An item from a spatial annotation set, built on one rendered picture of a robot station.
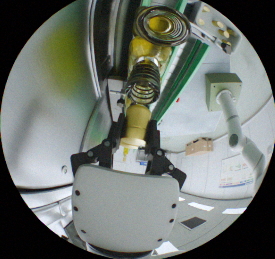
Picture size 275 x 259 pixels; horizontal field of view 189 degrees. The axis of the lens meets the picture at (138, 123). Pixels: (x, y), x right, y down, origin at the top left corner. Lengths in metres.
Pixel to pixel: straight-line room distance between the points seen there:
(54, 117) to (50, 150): 0.05
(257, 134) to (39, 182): 3.79
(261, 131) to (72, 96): 3.77
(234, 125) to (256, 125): 3.25
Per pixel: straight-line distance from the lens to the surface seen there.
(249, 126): 3.77
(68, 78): 0.18
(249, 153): 0.44
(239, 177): 3.83
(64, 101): 0.18
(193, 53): 0.32
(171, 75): 0.38
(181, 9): 0.25
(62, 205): 0.26
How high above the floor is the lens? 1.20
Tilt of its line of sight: 26 degrees down
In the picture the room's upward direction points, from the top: 171 degrees counter-clockwise
